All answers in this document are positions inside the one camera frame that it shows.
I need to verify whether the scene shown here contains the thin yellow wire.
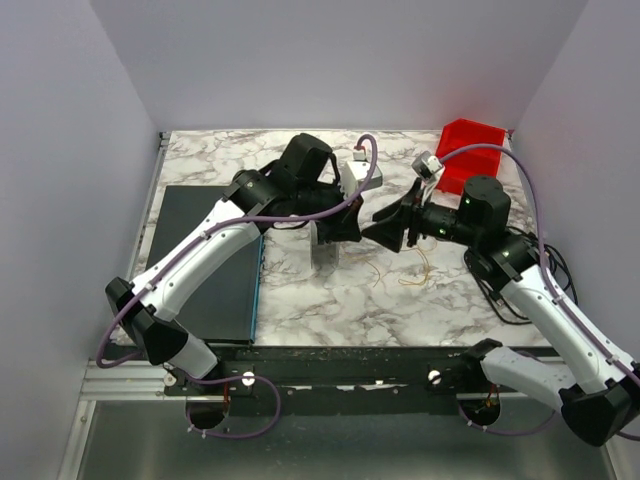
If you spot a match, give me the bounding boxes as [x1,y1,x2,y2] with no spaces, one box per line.
[344,239,436,289]

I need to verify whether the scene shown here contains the white perforated cable spool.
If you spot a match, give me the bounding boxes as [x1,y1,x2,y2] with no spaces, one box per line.
[310,222,339,272]

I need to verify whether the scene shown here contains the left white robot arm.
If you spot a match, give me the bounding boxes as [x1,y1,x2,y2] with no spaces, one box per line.
[105,133,378,380]

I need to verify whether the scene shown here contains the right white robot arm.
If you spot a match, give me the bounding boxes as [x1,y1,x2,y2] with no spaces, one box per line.
[363,175,639,446]

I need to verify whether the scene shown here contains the red plastic bin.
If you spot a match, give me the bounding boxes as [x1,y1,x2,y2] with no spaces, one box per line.
[436,118,506,195]

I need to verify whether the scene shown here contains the dark grey flat box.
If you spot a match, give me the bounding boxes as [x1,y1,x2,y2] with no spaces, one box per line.
[142,185,263,345]

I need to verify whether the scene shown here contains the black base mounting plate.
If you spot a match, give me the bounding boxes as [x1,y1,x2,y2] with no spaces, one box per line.
[163,341,508,427]

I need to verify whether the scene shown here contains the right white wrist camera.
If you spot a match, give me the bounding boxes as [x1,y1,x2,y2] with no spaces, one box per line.
[411,151,445,196]

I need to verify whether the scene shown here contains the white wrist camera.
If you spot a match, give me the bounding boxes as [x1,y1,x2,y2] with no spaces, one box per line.
[340,146,383,198]
[411,151,445,196]

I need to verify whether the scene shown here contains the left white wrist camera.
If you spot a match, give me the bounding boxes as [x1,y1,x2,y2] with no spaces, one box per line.
[340,146,383,198]

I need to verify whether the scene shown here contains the black cable bundle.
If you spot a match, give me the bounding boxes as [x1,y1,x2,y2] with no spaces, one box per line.
[462,229,579,326]

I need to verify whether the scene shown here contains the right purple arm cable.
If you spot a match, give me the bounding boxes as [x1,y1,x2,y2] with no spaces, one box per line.
[439,143,640,442]

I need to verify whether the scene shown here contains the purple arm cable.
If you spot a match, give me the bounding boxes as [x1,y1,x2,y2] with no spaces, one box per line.
[439,143,640,442]
[94,133,379,441]

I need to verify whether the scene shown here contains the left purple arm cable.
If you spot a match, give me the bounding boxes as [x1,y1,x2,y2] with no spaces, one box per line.
[94,133,379,441]

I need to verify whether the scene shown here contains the aluminium frame rail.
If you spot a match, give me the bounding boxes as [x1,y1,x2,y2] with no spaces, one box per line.
[54,130,171,480]

